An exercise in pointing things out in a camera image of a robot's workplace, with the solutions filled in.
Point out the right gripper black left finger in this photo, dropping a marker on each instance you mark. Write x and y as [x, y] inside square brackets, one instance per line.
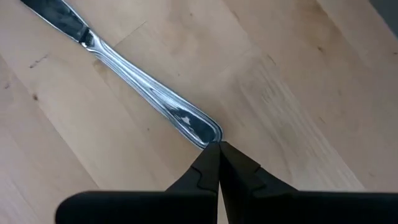
[140, 208]

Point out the silver table knife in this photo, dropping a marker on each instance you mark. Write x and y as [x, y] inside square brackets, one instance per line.
[192, 121]

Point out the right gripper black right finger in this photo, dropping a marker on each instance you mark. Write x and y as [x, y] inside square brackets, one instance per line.
[280, 208]

